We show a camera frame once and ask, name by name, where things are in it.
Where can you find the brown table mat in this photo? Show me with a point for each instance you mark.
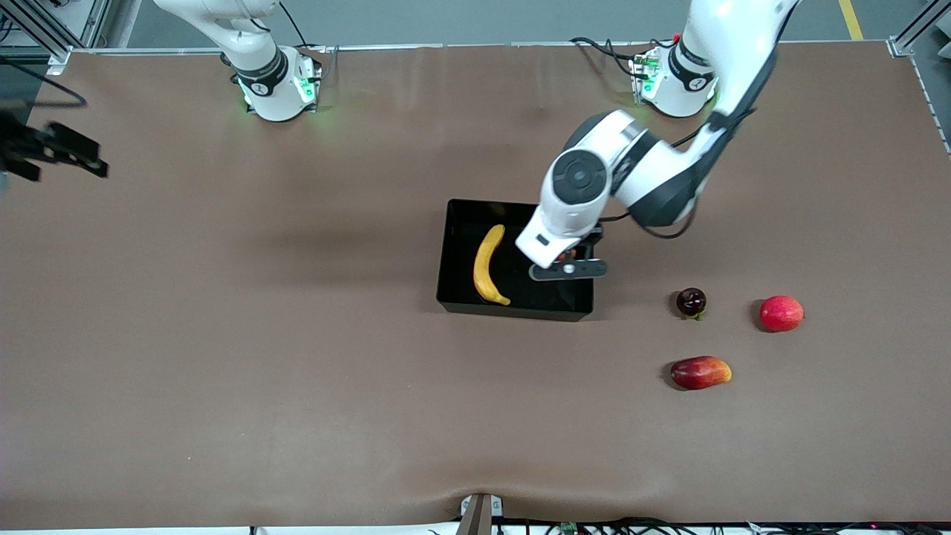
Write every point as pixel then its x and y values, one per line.
pixel 297 371

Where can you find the black plastic box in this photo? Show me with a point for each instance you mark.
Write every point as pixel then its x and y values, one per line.
pixel 461 275

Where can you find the red yellow mango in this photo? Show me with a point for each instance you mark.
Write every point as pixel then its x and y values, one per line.
pixel 700 372

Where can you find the large pink-red apple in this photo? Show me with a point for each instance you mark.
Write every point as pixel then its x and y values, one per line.
pixel 781 313

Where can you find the yellow banana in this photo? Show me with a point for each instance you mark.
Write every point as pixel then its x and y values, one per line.
pixel 484 267

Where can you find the aluminium frame post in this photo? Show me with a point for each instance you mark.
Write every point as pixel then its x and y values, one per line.
pixel 52 30
pixel 917 30

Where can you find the metal table edge bracket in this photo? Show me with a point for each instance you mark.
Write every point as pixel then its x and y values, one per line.
pixel 479 513

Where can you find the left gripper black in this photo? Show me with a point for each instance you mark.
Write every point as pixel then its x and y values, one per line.
pixel 597 236

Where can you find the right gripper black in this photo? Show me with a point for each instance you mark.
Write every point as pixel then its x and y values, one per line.
pixel 18 146

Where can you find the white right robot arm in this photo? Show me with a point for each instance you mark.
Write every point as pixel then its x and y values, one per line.
pixel 267 74

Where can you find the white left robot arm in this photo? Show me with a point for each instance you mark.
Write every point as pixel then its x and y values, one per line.
pixel 579 178

